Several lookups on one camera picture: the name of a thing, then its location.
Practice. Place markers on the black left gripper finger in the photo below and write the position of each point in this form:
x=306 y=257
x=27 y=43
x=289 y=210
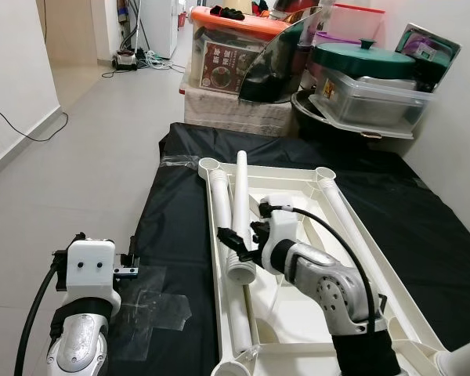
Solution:
x=134 y=252

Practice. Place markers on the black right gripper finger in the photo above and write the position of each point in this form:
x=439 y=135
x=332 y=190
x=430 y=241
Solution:
x=235 y=240

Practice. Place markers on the white plastic children table top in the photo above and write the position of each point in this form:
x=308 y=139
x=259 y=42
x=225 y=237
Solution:
x=282 y=174

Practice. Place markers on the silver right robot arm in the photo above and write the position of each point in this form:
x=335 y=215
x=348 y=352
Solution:
x=329 y=290

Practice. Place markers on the clear tape cross patch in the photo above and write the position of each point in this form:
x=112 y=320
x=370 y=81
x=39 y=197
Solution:
x=153 y=313

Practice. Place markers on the black tablecloth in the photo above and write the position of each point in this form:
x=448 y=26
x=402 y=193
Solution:
x=180 y=235

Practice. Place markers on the clear tape strip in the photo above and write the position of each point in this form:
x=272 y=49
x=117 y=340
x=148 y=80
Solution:
x=180 y=161

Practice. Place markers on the beige patterned cloth cover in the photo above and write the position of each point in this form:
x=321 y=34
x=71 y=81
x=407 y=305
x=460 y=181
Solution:
x=235 y=117

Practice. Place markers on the black wok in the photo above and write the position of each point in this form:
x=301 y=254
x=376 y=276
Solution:
x=313 y=117

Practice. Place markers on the dark curved metal sheet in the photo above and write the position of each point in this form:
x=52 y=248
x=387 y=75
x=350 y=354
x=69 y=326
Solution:
x=278 y=74

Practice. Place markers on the clear plastic container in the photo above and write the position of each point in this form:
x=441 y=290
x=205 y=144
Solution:
x=368 y=102

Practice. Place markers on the clear storage box orange lid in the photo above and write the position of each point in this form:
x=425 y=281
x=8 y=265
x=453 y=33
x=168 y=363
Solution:
x=227 y=66

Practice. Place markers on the green round pot lid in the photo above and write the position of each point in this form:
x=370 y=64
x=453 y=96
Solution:
x=360 y=61

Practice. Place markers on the white appliance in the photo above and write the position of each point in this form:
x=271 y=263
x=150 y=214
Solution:
x=160 y=27

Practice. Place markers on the pink plastic container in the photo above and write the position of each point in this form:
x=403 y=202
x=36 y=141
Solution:
x=356 y=23

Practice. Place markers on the dark printed picture box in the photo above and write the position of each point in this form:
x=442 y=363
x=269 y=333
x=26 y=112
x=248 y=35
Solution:
x=427 y=47

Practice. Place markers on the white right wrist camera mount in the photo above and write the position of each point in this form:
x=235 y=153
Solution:
x=282 y=227

